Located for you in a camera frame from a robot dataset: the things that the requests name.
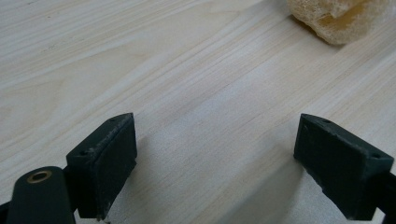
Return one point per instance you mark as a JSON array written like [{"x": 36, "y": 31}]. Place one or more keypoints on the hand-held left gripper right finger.
[{"x": 339, "y": 168}]

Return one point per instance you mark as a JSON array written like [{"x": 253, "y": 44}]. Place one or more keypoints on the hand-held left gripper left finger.
[{"x": 102, "y": 168}]

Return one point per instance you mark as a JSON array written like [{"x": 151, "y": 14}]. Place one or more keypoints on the beige loofah sponge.
[{"x": 339, "y": 18}]

